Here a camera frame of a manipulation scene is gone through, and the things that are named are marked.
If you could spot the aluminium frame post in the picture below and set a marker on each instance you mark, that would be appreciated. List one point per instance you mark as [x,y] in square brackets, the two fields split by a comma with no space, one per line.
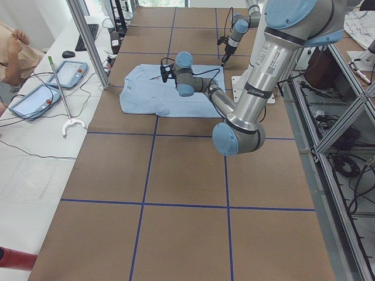
[81,24]

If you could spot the near teach pendant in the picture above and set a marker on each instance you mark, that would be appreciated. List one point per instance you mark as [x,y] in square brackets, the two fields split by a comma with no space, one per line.
[36,103]

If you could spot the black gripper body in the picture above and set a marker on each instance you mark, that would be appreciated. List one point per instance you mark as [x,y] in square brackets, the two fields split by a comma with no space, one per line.
[228,51]
[176,82]

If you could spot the white reach grabber stick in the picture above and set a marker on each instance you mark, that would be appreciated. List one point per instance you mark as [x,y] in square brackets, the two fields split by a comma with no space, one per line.
[71,121]

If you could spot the black computer mouse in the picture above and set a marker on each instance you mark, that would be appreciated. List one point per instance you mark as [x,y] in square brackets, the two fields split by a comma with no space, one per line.
[68,54]

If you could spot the aluminium frame rack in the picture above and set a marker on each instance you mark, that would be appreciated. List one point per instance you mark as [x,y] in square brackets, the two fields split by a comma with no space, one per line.
[333,113]

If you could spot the far teach pendant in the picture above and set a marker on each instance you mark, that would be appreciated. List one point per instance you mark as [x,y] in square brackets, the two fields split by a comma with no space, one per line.
[70,73]

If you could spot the red fire extinguisher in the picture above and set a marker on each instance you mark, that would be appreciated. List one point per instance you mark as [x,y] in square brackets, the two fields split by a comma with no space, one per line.
[18,260]

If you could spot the teach pendant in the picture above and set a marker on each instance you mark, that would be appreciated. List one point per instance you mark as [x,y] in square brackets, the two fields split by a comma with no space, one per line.
[70,73]
[36,103]

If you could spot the seated person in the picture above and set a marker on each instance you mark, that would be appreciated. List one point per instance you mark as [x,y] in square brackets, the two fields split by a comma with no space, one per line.
[18,57]

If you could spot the light blue t-shirt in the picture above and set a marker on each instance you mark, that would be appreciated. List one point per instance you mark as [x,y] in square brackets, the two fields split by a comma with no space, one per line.
[144,92]

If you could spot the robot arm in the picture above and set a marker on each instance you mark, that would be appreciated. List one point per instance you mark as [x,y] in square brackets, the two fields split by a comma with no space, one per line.
[239,26]
[287,26]

